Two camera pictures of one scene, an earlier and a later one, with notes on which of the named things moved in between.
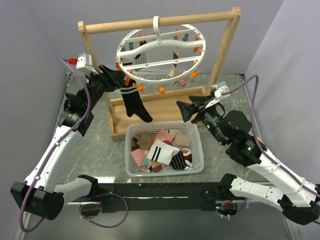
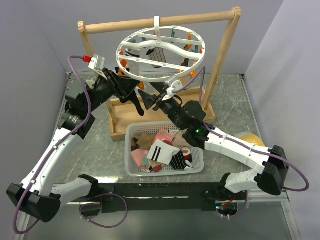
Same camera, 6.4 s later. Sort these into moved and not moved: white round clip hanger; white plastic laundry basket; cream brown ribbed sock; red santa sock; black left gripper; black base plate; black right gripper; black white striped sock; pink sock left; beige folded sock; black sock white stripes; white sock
Moved: black white striped sock; cream brown ribbed sock; black sock white stripes; white sock; black left gripper; black right gripper
Not moved: black base plate; pink sock left; red santa sock; beige folded sock; white round clip hanger; white plastic laundry basket
